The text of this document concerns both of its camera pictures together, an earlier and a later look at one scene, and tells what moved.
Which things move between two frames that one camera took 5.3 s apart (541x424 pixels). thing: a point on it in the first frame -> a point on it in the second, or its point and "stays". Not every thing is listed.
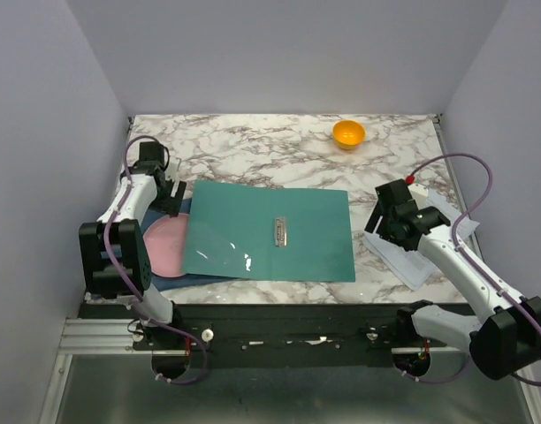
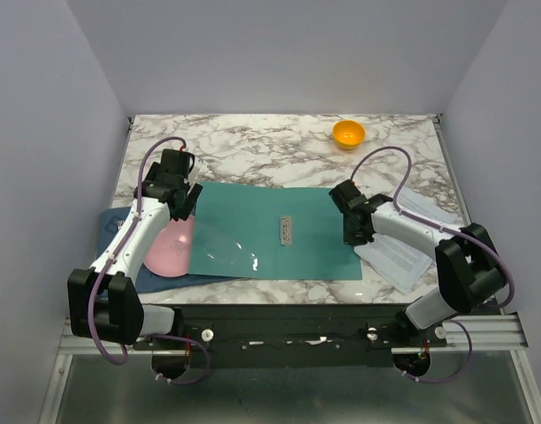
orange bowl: (348, 134) stays
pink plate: (165, 243) stays
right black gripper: (383, 228) -> (350, 238)
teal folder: (269, 230) stays
